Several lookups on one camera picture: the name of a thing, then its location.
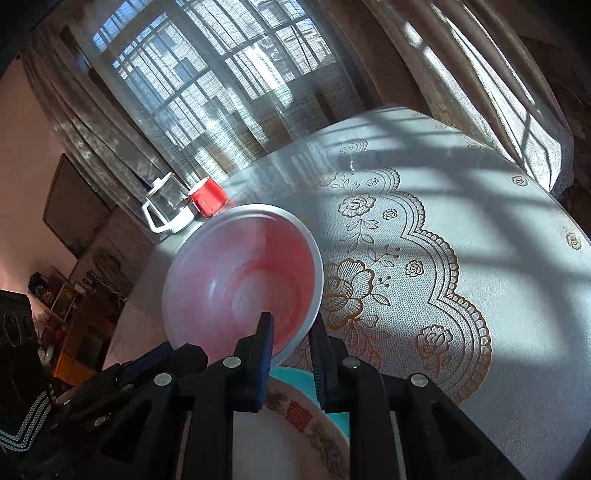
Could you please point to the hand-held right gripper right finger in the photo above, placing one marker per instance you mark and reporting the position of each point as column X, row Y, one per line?
column 319, row 369

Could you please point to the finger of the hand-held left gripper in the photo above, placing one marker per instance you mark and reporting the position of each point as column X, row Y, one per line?
column 145, row 362
column 92, row 404

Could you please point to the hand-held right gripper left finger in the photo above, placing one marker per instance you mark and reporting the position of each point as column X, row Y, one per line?
column 264, row 355

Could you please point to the teal plate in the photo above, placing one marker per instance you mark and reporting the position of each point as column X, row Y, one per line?
column 295, row 376

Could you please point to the red plastic bowl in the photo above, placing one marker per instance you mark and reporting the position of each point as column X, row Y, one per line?
column 240, row 281

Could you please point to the white plate with red print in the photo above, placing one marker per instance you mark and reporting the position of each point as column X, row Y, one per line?
column 281, row 443

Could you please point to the wooden shelf cabinet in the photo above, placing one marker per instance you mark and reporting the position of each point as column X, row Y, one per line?
column 78, row 332

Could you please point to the white glass kettle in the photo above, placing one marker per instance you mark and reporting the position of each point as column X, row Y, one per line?
column 168, row 207

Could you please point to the red mug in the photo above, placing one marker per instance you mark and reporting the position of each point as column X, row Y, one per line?
column 207, row 198

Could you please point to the beige patterned curtain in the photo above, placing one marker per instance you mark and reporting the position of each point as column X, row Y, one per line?
column 485, row 92
column 92, row 120

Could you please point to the sheer white curtain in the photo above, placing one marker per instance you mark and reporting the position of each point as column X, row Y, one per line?
column 231, row 83

